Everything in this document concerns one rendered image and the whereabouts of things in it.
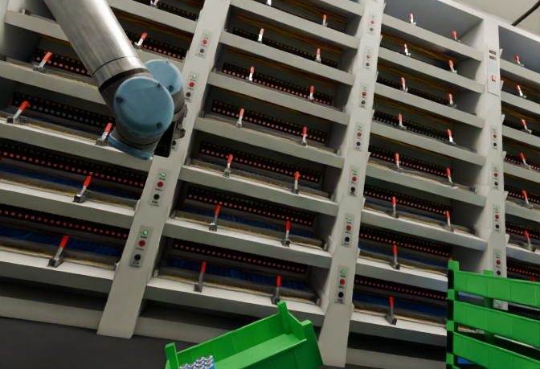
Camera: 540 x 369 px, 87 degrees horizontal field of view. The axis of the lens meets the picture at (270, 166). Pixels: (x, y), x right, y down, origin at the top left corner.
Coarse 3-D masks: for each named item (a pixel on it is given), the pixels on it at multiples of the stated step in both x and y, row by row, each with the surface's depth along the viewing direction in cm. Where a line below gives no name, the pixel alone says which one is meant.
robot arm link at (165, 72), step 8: (144, 64) 60; (152, 64) 61; (160, 64) 61; (168, 64) 62; (152, 72) 60; (160, 72) 61; (168, 72) 61; (176, 72) 62; (160, 80) 60; (168, 80) 61; (176, 80) 61; (168, 88) 60; (176, 88) 61; (176, 96) 64; (176, 104) 65; (176, 112) 71
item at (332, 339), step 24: (360, 0) 144; (360, 24) 136; (360, 48) 129; (360, 72) 126; (336, 96) 143; (360, 120) 120; (336, 168) 121; (360, 168) 115; (360, 192) 112; (336, 216) 109; (360, 216) 110; (336, 240) 105; (336, 264) 103; (336, 312) 99; (336, 336) 98; (336, 360) 96
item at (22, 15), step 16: (16, 0) 100; (16, 16) 98; (32, 16) 105; (48, 32) 100; (128, 32) 121; (144, 32) 110; (144, 48) 112; (160, 48) 124; (176, 48) 124; (176, 64) 107
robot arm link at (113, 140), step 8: (112, 136) 57; (120, 136) 55; (112, 144) 57; (120, 144) 56; (128, 144) 56; (152, 144) 57; (128, 152) 58; (136, 152) 57; (144, 152) 59; (152, 152) 62
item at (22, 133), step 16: (32, 112) 106; (0, 128) 89; (16, 128) 89; (32, 128) 94; (96, 128) 110; (32, 144) 91; (48, 144) 91; (64, 144) 92; (80, 144) 93; (112, 160) 95; (128, 160) 96; (144, 160) 96
